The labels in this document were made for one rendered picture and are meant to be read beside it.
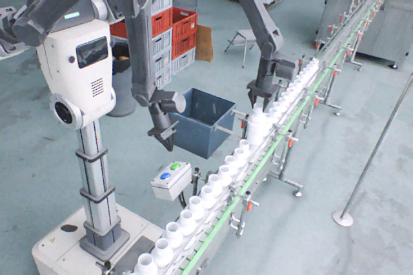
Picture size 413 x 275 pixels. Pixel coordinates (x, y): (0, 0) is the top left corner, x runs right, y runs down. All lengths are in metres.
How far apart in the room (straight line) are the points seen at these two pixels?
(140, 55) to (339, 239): 2.11
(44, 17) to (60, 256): 1.41
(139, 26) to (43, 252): 1.55
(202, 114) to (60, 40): 1.13
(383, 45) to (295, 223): 3.71
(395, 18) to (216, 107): 4.00
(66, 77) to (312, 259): 1.91
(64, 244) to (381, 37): 4.95
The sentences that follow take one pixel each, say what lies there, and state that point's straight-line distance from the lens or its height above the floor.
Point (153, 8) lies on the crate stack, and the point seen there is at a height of 0.95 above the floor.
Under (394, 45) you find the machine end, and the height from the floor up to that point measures 0.34.
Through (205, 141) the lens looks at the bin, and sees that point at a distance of 1.76.
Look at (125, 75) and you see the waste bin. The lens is 3.23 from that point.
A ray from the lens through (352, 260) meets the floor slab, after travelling 2.59.
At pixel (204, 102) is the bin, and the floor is 0.88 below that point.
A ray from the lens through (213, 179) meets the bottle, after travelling 1.12.
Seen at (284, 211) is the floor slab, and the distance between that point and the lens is 2.67.
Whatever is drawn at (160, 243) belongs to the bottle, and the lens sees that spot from 0.95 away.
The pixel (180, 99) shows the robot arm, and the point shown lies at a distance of 1.04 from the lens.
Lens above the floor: 1.92
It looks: 36 degrees down
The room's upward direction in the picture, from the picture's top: 6 degrees clockwise
